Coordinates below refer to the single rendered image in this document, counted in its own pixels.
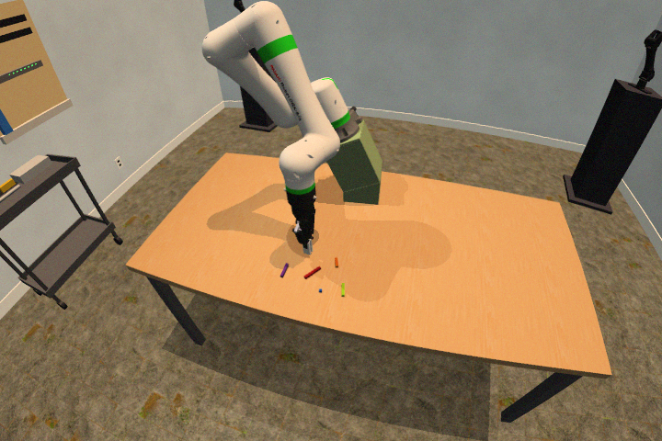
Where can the red rod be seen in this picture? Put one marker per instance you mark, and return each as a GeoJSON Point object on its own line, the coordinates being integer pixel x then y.
{"type": "Point", "coordinates": [312, 272]}

